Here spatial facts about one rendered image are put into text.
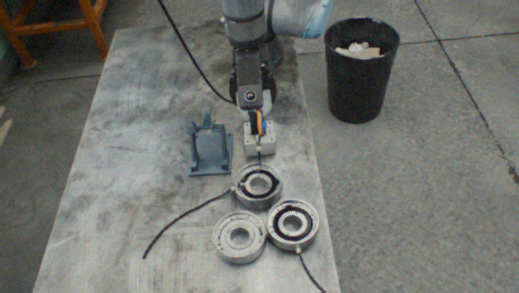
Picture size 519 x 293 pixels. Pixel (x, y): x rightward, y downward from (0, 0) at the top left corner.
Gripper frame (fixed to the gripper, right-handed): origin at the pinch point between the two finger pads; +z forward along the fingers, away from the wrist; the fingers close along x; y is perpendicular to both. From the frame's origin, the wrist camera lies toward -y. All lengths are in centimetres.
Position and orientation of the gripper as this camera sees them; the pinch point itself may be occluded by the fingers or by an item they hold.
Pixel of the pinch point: (256, 117)
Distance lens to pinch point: 94.3
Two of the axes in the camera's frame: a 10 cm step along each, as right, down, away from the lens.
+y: 0.1, -7.4, 6.8
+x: -10.0, 0.6, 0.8
